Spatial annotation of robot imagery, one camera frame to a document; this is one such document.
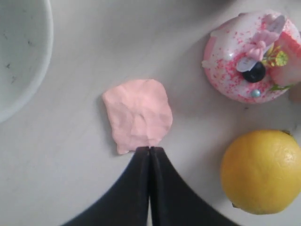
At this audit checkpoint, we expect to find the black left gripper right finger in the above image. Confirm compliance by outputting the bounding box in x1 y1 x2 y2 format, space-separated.
150 147 236 226

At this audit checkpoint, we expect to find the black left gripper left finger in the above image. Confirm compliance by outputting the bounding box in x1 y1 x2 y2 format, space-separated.
65 147 150 226

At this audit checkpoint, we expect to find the pink putty blob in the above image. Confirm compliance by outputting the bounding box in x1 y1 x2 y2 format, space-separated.
102 79 173 155

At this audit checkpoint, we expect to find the yellow lemon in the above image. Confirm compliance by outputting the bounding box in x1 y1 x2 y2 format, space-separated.
220 129 301 215

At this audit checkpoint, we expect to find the pink toy cake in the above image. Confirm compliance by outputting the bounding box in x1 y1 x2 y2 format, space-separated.
202 10 301 104

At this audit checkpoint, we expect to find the white ceramic bowl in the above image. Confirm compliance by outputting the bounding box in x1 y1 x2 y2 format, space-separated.
0 0 54 122

